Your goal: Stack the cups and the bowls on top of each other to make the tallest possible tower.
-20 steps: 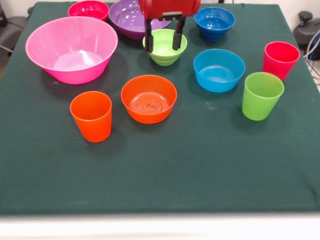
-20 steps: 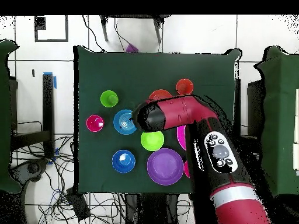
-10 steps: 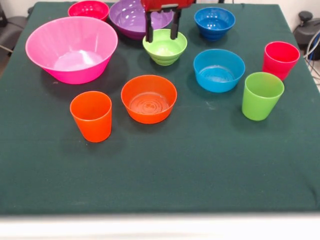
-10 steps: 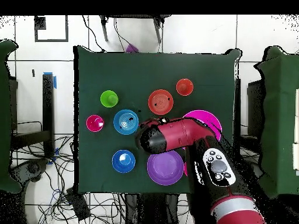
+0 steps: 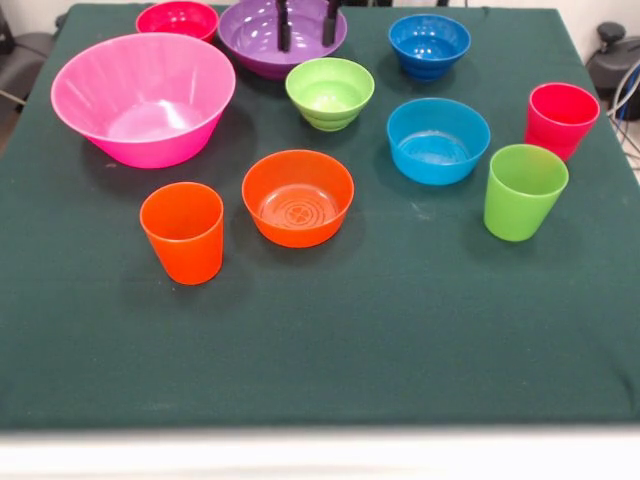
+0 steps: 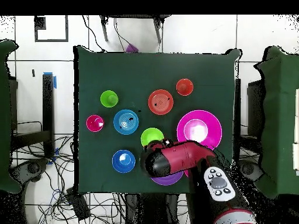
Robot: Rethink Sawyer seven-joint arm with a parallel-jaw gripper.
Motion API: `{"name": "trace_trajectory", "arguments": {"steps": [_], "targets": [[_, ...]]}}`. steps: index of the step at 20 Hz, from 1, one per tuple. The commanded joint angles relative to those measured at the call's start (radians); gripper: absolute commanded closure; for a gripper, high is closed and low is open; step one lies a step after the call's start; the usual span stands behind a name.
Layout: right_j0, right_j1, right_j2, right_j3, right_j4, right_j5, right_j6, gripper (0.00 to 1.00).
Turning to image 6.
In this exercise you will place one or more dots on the green bowl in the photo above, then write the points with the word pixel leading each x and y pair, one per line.
pixel 151 134

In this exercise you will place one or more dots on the light blue bowl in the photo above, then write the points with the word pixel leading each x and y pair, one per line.
pixel 123 115

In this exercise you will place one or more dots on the large pink bowl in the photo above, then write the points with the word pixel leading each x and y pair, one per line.
pixel 205 116

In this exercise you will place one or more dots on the purple bowl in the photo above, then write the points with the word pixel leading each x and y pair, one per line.
pixel 167 180

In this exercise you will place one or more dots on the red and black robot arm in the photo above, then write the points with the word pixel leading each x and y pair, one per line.
pixel 184 158

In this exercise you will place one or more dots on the orange bowl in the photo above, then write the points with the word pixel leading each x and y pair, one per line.
pixel 161 108

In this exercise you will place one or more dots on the dark blue bowl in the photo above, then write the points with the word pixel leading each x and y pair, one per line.
pixel 123 165

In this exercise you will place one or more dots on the orange cup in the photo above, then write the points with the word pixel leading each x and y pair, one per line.
pixel 184 87

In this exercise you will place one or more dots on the green cup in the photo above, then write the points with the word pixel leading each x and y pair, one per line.
pixel 106 96

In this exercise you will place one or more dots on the dark green tablecloth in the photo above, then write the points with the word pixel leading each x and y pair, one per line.
pixel 140 70

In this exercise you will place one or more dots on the pinkish red cup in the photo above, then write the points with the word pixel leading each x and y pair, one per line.
pixel 93 124

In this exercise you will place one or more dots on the small purple object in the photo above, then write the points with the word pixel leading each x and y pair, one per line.
pixel 131 49

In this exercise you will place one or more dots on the black metal stand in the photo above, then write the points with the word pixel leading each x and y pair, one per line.
pixel 48 105
pixel 254 105

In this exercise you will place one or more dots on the black power brick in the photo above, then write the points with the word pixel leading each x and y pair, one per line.
pixel 78 205

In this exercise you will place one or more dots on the green cloth covered table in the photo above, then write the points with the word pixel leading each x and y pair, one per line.
pixel 280 116
pixel 4 116

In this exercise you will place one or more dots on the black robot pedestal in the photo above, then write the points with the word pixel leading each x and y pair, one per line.
pixel 151 210

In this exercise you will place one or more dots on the black camera tripod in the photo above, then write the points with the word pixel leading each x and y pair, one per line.
pixel 104 30

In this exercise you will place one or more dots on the dark grey pedestal leg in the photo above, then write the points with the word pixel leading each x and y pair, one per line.
pixel 32 168
pixel 247 169

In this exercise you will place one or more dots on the black square frame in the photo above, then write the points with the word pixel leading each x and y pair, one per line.
pixel 51 40

